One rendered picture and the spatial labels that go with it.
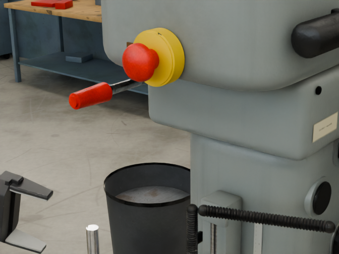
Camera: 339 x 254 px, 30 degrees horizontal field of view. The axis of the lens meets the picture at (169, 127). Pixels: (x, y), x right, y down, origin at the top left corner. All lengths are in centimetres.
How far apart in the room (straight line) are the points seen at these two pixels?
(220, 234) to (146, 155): 421
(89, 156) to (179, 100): 427
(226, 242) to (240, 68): 29
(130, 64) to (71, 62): 647
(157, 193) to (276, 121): 253
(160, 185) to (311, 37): 276
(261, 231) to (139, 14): 33
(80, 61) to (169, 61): 642
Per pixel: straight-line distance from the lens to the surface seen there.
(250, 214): 72
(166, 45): 64
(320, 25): 61
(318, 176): 83
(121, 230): 301
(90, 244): 128
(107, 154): 509
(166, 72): 65
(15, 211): 105
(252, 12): 61
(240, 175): 83
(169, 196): 321
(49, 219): 415
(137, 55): 63
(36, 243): 105
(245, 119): 75
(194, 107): 79
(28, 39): 834
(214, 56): 63
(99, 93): 74
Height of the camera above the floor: 192
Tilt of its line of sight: 20 degrees down
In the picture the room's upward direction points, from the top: 1 degrees counter-clockwise
